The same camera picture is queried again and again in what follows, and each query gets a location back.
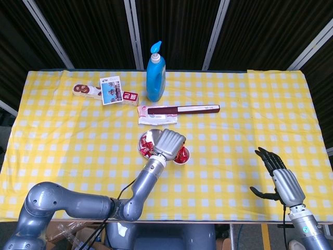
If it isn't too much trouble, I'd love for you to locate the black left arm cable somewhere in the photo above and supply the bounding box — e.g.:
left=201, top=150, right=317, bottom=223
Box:
left=83, top=179, right=136, bottom=250

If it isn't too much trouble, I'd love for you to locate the long beige cookie box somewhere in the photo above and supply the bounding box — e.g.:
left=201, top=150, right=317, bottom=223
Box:
left=72, top=83, right=139, bottom=107

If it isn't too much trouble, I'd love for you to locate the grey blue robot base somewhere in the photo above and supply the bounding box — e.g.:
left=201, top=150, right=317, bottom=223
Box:
left=105, top=222, right=216, bottom=250

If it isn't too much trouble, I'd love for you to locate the yellow white checked tablecloth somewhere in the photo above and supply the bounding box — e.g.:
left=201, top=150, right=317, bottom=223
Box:
left=0, top=69, right=333, bottom=222

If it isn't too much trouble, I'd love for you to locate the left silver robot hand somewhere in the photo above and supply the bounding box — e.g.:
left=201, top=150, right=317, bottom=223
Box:
left=155, top=128, right=187, bottom=162

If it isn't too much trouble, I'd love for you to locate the small brown box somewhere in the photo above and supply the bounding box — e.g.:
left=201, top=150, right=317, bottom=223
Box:
left=216, top=238, right=232, bottom=250

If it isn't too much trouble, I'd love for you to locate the long maroon slim box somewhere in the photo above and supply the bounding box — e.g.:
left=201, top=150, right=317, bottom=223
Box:
left=147, top=104, right=221, bottom=116

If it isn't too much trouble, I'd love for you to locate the metal bowl of red candies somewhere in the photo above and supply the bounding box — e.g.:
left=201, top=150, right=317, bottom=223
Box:
left=138, top=129, right=164, bottom=158

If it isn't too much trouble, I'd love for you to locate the white pink plastic packet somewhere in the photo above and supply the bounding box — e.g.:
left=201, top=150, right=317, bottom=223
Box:
left=137, top=105, right=178, bottom=126

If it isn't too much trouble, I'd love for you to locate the brown cardboard box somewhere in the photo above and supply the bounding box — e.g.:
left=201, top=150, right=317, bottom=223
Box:
left=45, top=221, right=107, bottom=250

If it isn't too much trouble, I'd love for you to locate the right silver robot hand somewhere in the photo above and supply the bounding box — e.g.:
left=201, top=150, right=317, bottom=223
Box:
left=250, top=146, right=306, bottom=208

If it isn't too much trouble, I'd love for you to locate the blue photo card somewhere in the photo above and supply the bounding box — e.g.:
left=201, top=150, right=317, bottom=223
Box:
left=100, top=76, right=124, bottom=106

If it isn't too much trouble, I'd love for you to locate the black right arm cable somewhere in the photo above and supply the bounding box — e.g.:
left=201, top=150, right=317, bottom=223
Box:
left=281, top=205, right=289, bottom=250

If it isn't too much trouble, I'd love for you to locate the clear plastic wrap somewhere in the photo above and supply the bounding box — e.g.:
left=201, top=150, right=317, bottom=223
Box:
left=57, top=223, right=86, bottom=250

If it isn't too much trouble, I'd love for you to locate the white metal table leg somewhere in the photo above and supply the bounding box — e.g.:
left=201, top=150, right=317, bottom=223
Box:
left=229, top=223, right=239, bottom=250

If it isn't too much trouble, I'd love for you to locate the white paper cup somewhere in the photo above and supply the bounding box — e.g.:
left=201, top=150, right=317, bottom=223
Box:
left=173, top=144, right=191, bottom=166

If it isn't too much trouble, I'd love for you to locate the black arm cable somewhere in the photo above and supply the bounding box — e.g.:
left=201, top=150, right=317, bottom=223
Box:
left=281, top=205, right=289, bottom=250
left=83, top=179, right=136, bottom=250

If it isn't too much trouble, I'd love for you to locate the blue pump detergent bottle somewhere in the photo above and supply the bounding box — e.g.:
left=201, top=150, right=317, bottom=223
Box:
left=146, top=40, right=167, bottom=102

